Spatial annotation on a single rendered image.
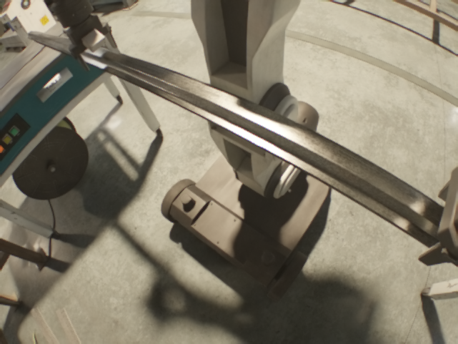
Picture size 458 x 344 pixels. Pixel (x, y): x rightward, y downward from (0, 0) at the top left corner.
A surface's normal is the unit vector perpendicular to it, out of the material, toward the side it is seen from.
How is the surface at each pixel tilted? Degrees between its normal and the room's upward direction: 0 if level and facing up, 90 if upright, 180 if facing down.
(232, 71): 3
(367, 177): 0
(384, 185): 0
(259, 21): 74
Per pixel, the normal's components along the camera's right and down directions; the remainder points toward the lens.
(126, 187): -0.15, -0.47
